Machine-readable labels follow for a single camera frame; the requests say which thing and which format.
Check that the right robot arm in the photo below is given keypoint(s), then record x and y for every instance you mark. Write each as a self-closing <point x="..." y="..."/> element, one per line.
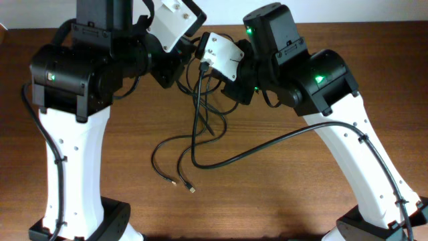
<point x="322" y="90"/>

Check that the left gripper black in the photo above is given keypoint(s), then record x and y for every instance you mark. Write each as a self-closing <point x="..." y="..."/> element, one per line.
<point x="175" y="66"/>

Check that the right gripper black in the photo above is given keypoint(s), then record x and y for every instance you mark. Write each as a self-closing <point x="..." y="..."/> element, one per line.
<point x="235" y="89"/>

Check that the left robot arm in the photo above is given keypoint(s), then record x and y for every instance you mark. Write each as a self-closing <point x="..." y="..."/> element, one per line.
<point x="75" y="80"/>

